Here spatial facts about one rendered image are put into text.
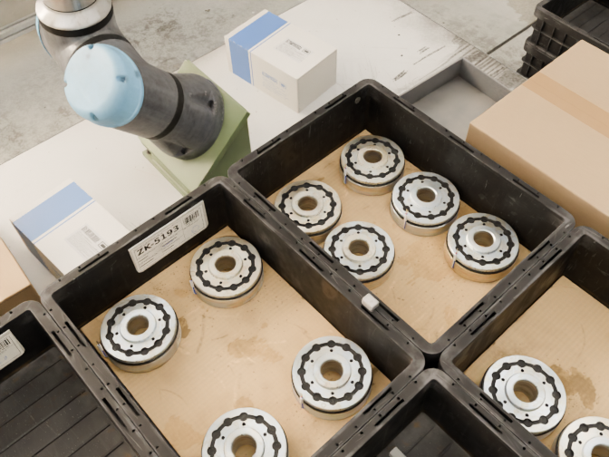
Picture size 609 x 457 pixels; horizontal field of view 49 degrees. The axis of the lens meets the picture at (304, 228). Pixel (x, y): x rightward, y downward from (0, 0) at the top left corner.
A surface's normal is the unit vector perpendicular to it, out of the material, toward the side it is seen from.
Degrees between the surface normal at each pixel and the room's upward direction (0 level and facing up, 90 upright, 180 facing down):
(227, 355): 0
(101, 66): 43
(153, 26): 0
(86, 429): 0
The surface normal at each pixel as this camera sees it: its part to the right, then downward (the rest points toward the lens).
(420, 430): -0.02, -0.59
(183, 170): -0.51, -0.10
